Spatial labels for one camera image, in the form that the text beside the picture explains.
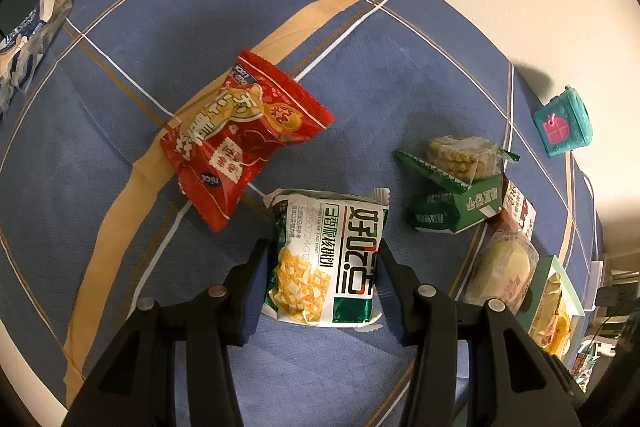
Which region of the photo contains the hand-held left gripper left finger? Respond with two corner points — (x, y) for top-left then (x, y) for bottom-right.
(62, 237), (273, 427)

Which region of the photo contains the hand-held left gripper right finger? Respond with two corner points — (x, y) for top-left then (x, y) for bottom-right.
(375, 241), (583, 427)

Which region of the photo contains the green and white snack packet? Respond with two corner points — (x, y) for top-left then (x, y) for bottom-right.
(262, 188), (391, 328)

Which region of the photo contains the light green tray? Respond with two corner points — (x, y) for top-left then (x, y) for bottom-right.
(515, 254), (586, 358)

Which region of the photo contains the clear white bun packet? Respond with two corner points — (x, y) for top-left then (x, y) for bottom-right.
(465, 229), (540, 313)

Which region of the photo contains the red and white snack packet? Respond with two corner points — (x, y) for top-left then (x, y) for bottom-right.
(495, 179), (537, 240)

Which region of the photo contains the green cracker packet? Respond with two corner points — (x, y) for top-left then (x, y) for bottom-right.
(392, 136), (521, 235)

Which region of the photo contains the yellow packet in tray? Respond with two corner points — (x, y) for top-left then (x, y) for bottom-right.
(530, 274), (573, 353)

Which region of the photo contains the teal toy box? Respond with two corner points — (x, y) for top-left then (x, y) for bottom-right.
(532, 84), (594, 156)

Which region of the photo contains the blue and white snack packet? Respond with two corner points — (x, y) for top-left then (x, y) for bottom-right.
(0, 0), (73, 122)

